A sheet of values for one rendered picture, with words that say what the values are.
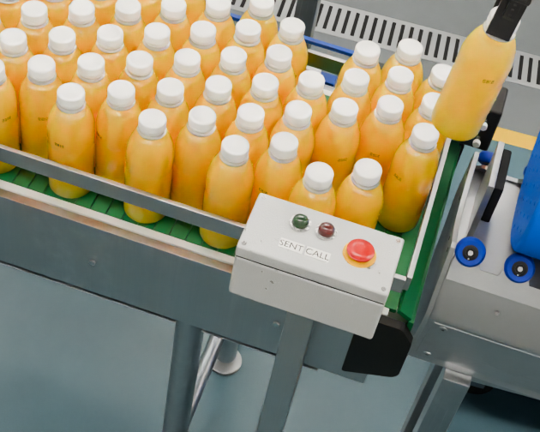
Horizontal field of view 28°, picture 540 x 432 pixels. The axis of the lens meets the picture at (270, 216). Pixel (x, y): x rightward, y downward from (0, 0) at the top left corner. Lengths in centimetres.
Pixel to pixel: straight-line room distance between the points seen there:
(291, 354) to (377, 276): 25
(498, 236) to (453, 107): 34
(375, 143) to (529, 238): 27
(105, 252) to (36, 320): 97
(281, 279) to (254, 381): 118
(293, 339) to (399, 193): 28
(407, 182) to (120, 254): 44
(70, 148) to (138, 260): 20
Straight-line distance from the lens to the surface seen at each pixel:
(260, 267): 137
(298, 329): 150
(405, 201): 162
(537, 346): 169
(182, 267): 161
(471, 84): 138
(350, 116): 156
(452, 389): 190
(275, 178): 151
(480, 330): 168
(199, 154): 153
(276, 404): 167
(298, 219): 138
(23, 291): 266
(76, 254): 169
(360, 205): 150
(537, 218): 149
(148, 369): 254
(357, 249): 137
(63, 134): 155
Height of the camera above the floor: 215
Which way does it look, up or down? 49 degrees down
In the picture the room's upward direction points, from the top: 12 degrees clockwise
